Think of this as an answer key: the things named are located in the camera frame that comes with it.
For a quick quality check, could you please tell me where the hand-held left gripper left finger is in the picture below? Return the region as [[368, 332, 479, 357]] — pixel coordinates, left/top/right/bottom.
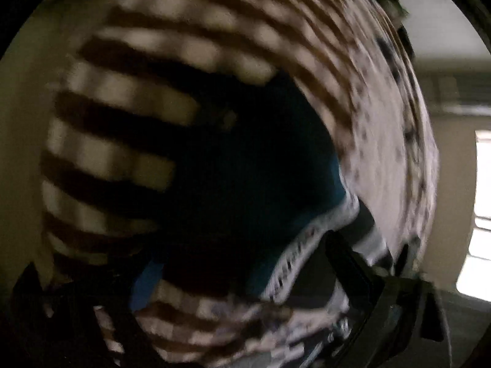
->
[[11, 258, 166, 368]]

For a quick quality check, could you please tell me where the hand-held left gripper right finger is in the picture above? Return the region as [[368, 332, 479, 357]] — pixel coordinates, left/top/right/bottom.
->
[[318, 233, 452, 368]]

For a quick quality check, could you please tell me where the dark teal garment white trim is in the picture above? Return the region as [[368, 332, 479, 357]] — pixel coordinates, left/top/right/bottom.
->
[[130, 72, 392, 308]]

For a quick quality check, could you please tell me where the white floral blanket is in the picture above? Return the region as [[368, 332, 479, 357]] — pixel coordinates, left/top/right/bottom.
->
[[307, 0, 442, 277]]

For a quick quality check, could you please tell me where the window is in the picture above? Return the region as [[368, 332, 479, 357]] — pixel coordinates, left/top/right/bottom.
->
[[456, 130, 491, 300]]

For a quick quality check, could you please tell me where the brown white checkered blanket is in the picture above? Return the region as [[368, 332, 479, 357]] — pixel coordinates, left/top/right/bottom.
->
[[40, 0, 354, 368]]

